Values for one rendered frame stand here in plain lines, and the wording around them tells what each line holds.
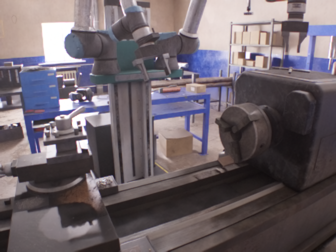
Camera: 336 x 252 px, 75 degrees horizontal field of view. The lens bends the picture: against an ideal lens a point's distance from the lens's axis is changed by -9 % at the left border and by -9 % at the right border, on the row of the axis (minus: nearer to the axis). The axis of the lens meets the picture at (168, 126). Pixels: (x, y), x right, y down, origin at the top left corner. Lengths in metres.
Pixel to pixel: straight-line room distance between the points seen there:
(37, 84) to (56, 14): 5.32
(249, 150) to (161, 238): 0.50
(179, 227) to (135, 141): 1.24
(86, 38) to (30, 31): 6.40
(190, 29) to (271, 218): 1.36
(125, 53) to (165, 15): 7.04
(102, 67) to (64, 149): 0.71
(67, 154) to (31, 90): 1.76
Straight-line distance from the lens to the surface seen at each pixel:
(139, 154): 2.11
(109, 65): 1.57
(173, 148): 3.28
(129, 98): 1.92
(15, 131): 4.61
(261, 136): 1.03
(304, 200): 1.21
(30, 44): 7.80
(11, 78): 4.91
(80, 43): 1.43
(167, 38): 1.77
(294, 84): 1.12
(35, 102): 2.71
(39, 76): 2.67
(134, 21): 1.18
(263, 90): 1.23
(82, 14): 1.46
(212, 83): 4.90
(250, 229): 0.98
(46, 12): 7.86
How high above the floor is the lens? 1.46
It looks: 19 degrees down
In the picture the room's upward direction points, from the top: straight up
